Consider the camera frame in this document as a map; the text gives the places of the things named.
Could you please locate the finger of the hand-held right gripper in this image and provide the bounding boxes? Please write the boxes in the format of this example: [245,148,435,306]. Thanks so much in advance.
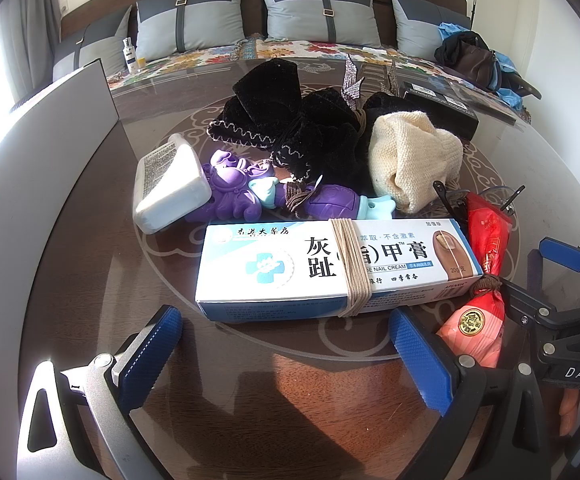
[499,279,571,333]
[537,237,580,286]

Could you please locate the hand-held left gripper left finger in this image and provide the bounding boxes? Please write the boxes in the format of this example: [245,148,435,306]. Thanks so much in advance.
[17,305,185,480]

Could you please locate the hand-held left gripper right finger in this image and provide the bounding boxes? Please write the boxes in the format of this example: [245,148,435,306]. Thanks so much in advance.
[389,305,571,480]

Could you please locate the pink packet with gold emblem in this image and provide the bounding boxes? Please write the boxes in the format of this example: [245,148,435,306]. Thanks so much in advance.
[435,287,506,368]

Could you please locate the red packet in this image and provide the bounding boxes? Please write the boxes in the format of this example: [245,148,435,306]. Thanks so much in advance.
[465,191,516,276]

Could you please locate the white and blue ointment box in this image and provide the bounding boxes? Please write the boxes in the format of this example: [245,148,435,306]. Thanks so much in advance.
[194,217,485,323]

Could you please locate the round wooden desktop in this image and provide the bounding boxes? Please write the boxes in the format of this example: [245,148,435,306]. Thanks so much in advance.
[0,55,580,480]

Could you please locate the tan rubber band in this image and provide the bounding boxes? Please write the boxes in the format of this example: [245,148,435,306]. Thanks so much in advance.
[330,217,373,318]

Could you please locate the black hair clip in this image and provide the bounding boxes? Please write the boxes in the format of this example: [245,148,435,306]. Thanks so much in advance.
[432,180,473,217]

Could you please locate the white plastic bottle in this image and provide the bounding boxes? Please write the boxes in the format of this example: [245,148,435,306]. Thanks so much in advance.
[132,132,213,235]

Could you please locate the dark bag with blue cloth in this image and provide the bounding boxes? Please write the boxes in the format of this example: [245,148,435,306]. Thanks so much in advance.
[437,22,526,111]

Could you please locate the cream knitted hat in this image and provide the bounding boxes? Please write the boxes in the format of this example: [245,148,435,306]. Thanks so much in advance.
[368,110,463,213]

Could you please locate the purple and teal toy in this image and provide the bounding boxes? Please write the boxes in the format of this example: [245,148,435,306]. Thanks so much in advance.
[201,150,398,223]

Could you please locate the black cardboard box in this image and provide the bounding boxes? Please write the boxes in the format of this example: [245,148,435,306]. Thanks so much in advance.
[402,80,480,142]

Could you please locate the brown handbag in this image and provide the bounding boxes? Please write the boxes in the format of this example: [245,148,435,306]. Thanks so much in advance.
[450,40,501,88]

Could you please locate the black velvet pouch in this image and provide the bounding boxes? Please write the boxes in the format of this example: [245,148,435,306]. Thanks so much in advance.
[362,91,423,117]
[232,58,301,131]
[207,95,291,148]
[270,90,371,196]

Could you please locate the black cloth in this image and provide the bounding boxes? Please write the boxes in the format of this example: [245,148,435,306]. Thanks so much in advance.
[434,31,493,67]

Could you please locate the white board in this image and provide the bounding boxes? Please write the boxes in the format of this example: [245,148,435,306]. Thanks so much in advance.
[0,57,120,311]

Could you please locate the grey two-tone pillow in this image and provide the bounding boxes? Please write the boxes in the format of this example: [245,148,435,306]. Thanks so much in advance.
[390,0,472,56]
[257,0,381,48]
[52,5,135,83]
[134,0,248,61]

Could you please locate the silver glitter bow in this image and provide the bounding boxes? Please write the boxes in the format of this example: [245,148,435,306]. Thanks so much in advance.
[342,54,401,111]

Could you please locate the small white bottle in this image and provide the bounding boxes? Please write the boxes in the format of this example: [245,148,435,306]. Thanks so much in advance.
[122,37,138,73]

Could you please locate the floral blanket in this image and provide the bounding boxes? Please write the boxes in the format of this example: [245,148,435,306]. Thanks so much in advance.
[107,35,531,111]

